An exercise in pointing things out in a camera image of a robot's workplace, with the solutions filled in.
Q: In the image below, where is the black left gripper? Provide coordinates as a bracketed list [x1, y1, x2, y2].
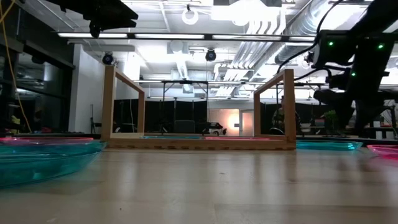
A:
[54, 0, 139, 39]

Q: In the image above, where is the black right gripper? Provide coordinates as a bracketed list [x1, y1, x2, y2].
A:
[313, 89, 398, 136]

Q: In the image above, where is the pink transparent plastic plate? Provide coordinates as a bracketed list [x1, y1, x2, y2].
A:
[204, 136, 271, 141]
[0, 136, 95, 146]
[366, 144, 398, 161]

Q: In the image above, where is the wooden slatted shelf rack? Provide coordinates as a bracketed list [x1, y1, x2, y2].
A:
[99, 65, 297, 151]

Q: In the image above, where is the green potted plant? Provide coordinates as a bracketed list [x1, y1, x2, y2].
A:
[323, 110, 340, 136]

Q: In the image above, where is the dark office desk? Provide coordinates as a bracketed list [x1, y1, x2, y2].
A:
[298, 124, 398, 140]

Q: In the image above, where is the long linear ceiling light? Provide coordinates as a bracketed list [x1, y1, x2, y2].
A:
[57, 32, 317, 43]

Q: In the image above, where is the person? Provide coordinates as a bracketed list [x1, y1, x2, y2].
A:
[270, 96, 301, 136]

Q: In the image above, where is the black partition curtain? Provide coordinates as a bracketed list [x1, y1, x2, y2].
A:
[111, 98, 208, 134]

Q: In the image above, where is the black tripod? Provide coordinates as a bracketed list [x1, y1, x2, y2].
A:
[89, 104, 102, 134]

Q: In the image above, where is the white door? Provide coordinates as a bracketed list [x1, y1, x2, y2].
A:
[238, 109, 254, 137]

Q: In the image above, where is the dark chair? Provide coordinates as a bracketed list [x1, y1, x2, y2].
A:
[174, 119, 196, 134]

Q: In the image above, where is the white wheeled robot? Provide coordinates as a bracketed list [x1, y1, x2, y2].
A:
[201, 121, 228, 136]

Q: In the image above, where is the white ring ceiling lamp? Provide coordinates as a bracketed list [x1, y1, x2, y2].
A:
[181, 7, 200, 26]

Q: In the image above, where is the black metal frame stand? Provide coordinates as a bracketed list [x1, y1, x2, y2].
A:
[160, 79, 210, 135]

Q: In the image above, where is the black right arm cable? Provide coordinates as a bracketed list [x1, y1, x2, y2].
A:
[276, 0, 343, 82]

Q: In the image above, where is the silver ceiling air duct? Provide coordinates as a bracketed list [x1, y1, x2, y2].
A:
[275, 0, 345, 65]

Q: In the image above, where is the yellow cable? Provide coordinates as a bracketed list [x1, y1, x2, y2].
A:
[0, 0, 33, 134]

